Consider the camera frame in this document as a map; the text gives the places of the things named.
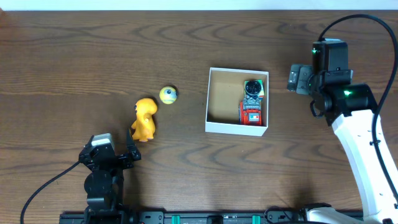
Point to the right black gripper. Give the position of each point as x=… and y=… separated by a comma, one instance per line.
x=303, y=73

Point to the multicoloured puzzle cube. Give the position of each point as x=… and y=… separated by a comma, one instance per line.
x=263, y=90

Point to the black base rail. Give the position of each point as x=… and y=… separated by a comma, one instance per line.
x=159, y=217

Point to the yellow one-eyed ball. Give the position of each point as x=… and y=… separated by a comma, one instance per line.
x=168, y=95

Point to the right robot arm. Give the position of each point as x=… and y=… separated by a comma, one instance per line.
x=350, y=109

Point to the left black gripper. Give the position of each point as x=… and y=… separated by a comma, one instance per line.
x=112, y=160

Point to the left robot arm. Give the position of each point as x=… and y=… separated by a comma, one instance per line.
x=104, y=186

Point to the orange dinosaur toy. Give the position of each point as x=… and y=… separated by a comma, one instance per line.
x=144, y=126

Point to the black round wheel toy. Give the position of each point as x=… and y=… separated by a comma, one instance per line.
x=253, y=88

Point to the white cardboard box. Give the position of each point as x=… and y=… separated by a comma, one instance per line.
x=225, y=93

